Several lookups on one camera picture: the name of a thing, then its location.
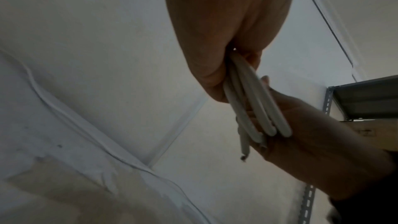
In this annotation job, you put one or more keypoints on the brown cardboard box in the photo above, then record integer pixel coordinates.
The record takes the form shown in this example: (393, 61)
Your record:
(381, 132)

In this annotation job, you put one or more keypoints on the grey metal shelf rack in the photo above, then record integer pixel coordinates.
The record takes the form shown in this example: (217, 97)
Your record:
(367, 97)

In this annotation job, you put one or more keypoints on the person's left hand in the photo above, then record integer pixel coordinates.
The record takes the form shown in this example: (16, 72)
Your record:
(224, 16)

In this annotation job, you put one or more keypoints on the white moulding strip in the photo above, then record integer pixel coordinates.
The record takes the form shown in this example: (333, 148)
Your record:
(331, 19)

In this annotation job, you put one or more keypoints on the person's right hand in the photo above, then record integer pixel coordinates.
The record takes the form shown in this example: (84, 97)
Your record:
(317, 149)

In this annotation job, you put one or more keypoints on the person's right forearm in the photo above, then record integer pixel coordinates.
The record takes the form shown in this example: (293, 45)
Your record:
(373, 203)

